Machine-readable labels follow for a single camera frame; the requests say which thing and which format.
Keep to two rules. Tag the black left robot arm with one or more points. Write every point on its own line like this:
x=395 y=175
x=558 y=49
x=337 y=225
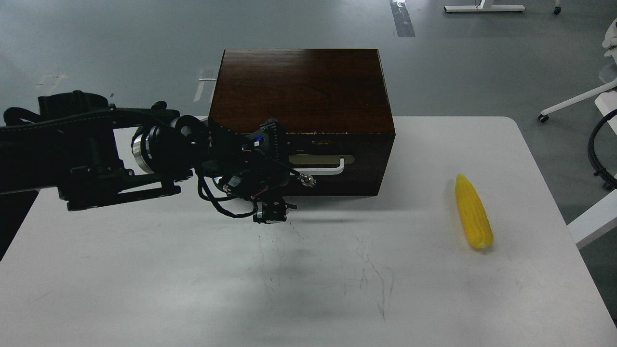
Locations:
x=99 y=155

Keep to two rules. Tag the white office chair base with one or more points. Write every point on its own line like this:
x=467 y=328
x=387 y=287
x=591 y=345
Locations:
x=609 y=44

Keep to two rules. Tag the yellow corn cob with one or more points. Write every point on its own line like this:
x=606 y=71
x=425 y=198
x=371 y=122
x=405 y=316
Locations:
x=478 y=230

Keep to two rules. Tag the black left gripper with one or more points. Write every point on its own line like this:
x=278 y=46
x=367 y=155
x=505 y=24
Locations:
x=246 y=174

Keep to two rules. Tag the dark wooden drawer cabinet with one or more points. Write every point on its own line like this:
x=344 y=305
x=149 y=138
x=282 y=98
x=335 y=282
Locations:
x=311 y=92

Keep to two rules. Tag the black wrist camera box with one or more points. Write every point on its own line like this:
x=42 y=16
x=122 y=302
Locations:
x=270 y=140

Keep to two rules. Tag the wooden drawer with white handle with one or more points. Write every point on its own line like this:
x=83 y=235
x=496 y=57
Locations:
x=338 y=154

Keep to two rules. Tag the white desk leg frame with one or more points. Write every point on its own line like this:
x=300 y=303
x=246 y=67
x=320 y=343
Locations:
x=485 y=6

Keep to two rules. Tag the white table frame foot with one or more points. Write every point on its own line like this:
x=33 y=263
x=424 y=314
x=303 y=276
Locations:
x=595 y=222

